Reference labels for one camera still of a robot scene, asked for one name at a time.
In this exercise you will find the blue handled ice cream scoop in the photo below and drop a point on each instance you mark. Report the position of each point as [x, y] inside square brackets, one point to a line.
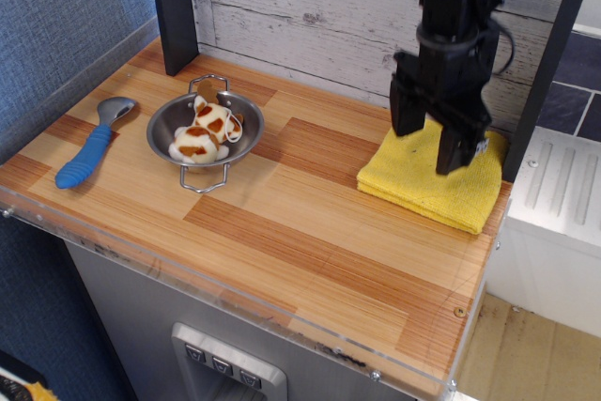
[83, 165]

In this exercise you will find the white ribbed cabinet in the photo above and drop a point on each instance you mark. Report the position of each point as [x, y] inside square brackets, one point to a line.
[547, 258]

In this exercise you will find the clear acrylic table edge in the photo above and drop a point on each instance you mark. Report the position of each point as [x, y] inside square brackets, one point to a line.
[382, 293]

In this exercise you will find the silver dispenser button panel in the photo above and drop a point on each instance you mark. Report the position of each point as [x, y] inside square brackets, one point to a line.
[214, 370]

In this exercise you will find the black left frame post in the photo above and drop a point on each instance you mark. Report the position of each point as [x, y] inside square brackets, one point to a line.
[178, 34]

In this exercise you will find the steel bowl with handles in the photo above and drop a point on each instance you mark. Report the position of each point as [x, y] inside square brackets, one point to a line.
[179, 113]

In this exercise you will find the brown white plush toy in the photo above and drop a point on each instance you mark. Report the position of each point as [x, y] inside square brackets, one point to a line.
[213, 127]

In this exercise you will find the yellow object bottom left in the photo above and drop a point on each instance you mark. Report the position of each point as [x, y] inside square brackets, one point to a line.
[39, 393]

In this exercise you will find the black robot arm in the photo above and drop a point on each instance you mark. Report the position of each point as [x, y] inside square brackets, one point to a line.
[453, 20]

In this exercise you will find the black right frame post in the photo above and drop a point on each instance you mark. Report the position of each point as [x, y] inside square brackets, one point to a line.
[558, 37]

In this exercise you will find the black frame post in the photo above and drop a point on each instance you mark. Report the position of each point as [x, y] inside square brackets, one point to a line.
[178, 34]
[558, 37]

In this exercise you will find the yellow cloth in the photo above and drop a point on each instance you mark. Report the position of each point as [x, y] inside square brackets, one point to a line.
[403, 172]

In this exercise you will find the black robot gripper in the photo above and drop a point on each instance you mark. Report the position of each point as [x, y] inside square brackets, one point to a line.
[445, 80]

